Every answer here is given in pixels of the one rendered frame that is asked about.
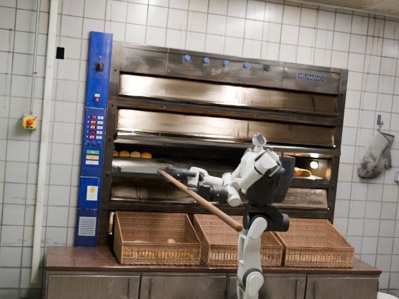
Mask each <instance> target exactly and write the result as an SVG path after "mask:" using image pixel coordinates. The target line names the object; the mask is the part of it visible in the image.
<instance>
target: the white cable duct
mask: <svg viewBox="0 0 399 299"><path fill-rule="evenodd" d="M57 11H58V0H51V3H50V19H49V35H48V44H47V61H46V77H45V93H44V102H43V118H42V134H41V143H40V160H39V176H38V185H37V201H36V217H35V226H34V243H33V258H32V267H31V283H38V273H39V257H40V241H41V232H42V216H43V200H44V191H45V175H46V159H47V150H48V134H49V118H50V102H51V93H52V77H53V61H54V52H55V36H56V20H57Z"/></svg>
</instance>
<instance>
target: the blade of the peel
mask: <svg viewBox="0 0 399 299"><path fill-rule="evenodd" d="M117 167H118V169H120V171H125V172H136V173H156V174H158V169H159V168H154V167H134V166H117Z"/></svg>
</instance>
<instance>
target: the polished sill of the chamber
mask: <svg viewBox="0 0 399 299"><path fill-rule="evenodd" d="M112 172H121V173H136V172H125V171H120V169H118V167H117V166H112ZM207 173H208V175H209V176H212V177H218V178H221V179H222V175H223V174H225V173H218V172H208V171H207ZM141 174H156V173H141ZM291 183H311V184H322V185H329V184H330V180H328V179H314V178H304V177H293V178H292V181H291Z"/></svg>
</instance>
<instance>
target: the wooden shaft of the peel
mask: <svg viewBox="0 0 399 299"><path fill-rule="evenodd" d="M160 174H161V175H162V176H164V177H165V178H167V179H168V180H169V181H170V182H172V183H173V184H174V185H176V186H177V187H178V188H180V189H181V190H182V191H184V192H185V193H186V194H188V195H189V196H190V197H192V198H193V199H195V200H196V201H197V202H198V203H200V204H201V205H202V206H204V207H205V208H207V209H208V210H209V211H210V212H212V213H213V214H214V215H216V216H217V217H219V218H220V219H221V220H222V221H224V222H225V223H226V224H228V225H229V226H231V227H232V228H233V229H234V230H236V231H237V232H241V231H242V230H243V227H242V225H241V224H239V223H238V222H236V221H235V220H234V219H232V218H230V217H229V216H228V215H226V214H225V213H224V212H222V211H221V210H219V209H218V208H216V207H215V206H214V205H212V204H210V203H209V202H207V201H206V200H205V199H203V198H202V197H200V196H199V195H197V194H196V193H195V192H193V191H192V190H187V189H186V188H187V187H186V186H185V185H183V184H182V183H180V182H179V181H177V180H176V179H174V178H173V177H172V176H170V175H169V174H167V173H166V172H164V171H161V172H160Z"/></svg>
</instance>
